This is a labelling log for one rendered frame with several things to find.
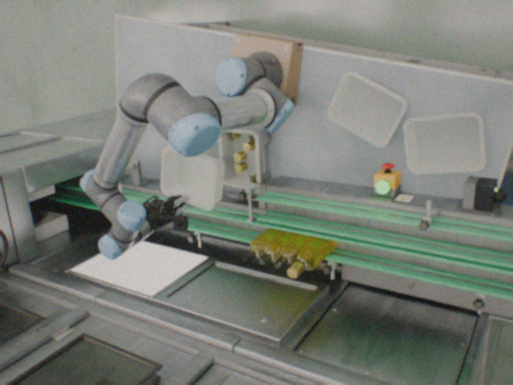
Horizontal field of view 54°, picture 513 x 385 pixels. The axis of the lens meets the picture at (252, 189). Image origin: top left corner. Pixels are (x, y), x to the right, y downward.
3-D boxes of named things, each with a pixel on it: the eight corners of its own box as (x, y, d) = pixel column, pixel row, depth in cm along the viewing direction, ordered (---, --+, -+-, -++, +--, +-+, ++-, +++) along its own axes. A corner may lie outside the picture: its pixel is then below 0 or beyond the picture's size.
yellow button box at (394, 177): (380, 188, 169) (372, 194, 163) (381, 166, 167) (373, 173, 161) (401, 190, 166) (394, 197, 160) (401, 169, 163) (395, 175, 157)
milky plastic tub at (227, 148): (233, 179, 201) (221, 185, 194) (230, 124, 193) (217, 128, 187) (271, 184, 192) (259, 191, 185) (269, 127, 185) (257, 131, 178)
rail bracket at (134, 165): (145, 183, 224) (107, 199, 206) (140, 147, 219) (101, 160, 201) (153, 185, 222) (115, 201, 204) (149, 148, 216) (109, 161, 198)
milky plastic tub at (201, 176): (178, 140, 173) (161, 145, 166) (232, 156, 163) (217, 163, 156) (175, 186, 179) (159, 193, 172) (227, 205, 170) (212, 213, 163)
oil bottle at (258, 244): (278, 234, 182) (246, 259, 165) (277, 221, 180) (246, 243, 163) (291, 237, 179) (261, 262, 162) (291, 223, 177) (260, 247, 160)
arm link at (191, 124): (271, 72, 156) (157, 82, 111) (304, 105, 153) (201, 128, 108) (250, 102, 162) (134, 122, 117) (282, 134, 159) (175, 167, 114)
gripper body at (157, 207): (155, 193, 164) (129, 210, 155) (175, 200, 160) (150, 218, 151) (157, 213, 168) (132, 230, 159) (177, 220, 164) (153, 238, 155)
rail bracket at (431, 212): (427, 214, 150) (415, 230, 140) (428, 191, 148) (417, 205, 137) (440, 216, 148) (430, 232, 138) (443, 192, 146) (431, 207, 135)
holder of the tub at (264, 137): (235, 191, 203) (224, 197, 196) (231, 124, 194) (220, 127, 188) (272, 197, 194) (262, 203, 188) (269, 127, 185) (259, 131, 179)
